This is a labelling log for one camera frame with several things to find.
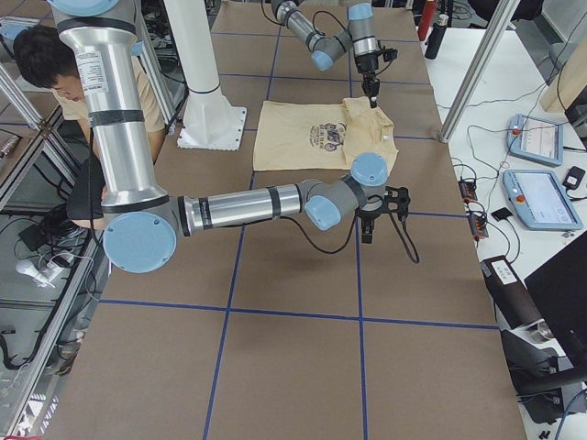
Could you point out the aluminium frame post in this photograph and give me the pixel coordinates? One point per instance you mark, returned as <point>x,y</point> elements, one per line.
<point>491,38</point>

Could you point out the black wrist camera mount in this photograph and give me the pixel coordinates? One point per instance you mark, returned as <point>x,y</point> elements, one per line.
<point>392,201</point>

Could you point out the beige long-sleeve printed shirt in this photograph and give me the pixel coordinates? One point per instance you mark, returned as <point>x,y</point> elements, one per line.
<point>321,136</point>

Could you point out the person in beige shirt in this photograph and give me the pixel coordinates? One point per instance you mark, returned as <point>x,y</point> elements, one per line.
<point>46,62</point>

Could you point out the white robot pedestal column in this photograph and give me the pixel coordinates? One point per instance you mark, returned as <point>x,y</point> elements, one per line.
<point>210,121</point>

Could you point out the black box with label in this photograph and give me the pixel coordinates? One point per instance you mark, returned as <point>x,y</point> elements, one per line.
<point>509,292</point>

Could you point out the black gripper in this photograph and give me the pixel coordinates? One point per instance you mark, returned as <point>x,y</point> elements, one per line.
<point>368,213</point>
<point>368,65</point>

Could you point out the black monitor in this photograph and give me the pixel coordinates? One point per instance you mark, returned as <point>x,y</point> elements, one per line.
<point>558,289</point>

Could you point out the black bottle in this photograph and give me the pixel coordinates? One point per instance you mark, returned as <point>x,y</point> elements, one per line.
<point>436,36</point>

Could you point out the blue teach pendant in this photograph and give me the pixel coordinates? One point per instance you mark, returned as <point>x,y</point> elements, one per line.
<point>535,139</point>
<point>539,201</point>

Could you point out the far blue teach pendant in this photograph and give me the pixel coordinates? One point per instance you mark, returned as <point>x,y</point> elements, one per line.
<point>535,139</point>

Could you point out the red bottle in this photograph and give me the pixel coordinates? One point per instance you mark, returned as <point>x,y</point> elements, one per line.
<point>427,16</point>

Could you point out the near blue teach pendant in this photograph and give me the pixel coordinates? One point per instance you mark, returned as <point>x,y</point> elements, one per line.
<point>539,201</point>

